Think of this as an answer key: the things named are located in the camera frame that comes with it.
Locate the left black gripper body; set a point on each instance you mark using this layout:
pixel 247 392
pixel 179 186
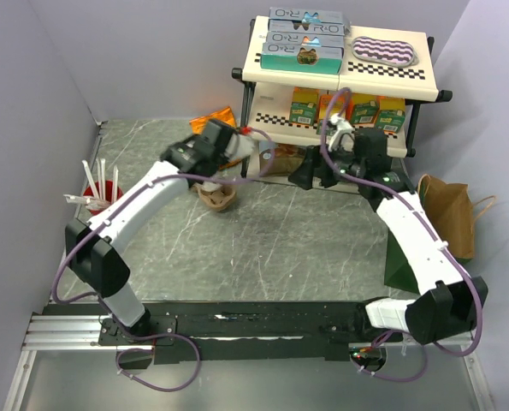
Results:
pixel 216 162

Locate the purple wavy pattern pouch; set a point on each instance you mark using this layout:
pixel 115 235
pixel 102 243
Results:
pixel 394 53

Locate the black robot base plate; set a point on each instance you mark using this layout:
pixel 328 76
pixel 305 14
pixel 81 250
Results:
pixel 229 330

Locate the dark green paper bag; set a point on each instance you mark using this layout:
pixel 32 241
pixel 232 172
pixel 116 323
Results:
pixel 398 273

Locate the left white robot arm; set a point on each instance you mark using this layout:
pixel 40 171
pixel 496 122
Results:
pixel 94 248

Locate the white paper coffee cup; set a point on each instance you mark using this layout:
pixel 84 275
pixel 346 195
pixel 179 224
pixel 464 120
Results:
pixel 210 187

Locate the aluminium rail frame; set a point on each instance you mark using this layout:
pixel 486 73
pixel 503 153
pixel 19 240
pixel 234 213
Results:
pixel 83 332

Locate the orange kettle chips bag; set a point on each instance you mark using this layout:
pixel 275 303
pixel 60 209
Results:
pixel 198 124

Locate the brown snack bag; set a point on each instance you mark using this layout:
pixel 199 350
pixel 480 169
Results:
pixel 279 159

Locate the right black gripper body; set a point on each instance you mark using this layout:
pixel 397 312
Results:
pixel 346 164

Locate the teal front R&O box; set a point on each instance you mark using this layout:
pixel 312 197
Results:
pixel 301 58

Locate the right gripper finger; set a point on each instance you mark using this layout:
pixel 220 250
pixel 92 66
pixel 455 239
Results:
pixel 303 176
pixel 328 179

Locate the brown paper bag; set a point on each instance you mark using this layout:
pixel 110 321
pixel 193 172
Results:
pixel 453 214

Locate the green juice carton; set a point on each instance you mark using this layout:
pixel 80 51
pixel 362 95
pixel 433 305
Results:
pixel 303 109
pixel 390 116
pixel 362 108

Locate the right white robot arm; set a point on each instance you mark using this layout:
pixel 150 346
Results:
pixel 450 301

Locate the brown cardboard cup carrier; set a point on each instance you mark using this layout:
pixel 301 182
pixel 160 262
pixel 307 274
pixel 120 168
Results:
pixel 219 200

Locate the grey back R&O box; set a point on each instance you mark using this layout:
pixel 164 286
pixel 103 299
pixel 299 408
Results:
pixel 308 21

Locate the red straw holder cup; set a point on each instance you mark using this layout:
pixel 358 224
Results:
pixel 108 190

